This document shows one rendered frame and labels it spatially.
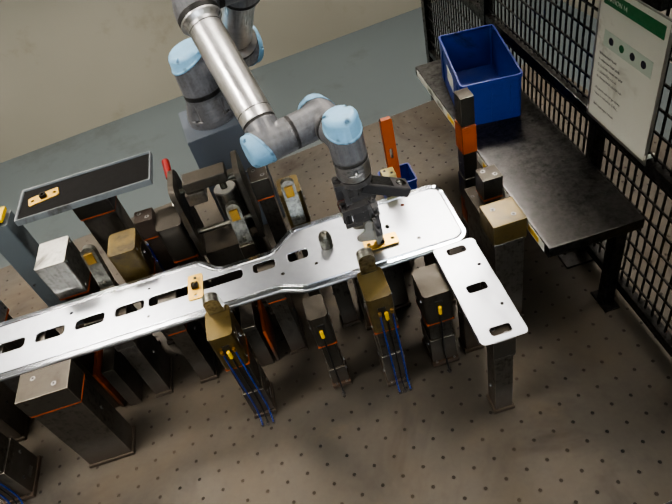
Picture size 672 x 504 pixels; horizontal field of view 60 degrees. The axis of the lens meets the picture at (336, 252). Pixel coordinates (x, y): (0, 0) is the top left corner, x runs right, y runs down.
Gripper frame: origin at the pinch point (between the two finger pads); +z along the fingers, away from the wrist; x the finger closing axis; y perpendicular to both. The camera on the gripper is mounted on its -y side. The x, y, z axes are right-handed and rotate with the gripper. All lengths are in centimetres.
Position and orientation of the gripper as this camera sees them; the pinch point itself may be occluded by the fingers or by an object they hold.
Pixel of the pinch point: (379, 236)
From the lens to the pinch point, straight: 138.3
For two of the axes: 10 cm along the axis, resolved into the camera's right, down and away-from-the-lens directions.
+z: 2.2, 6.8, 7.0
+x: 2.2, 6.7, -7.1
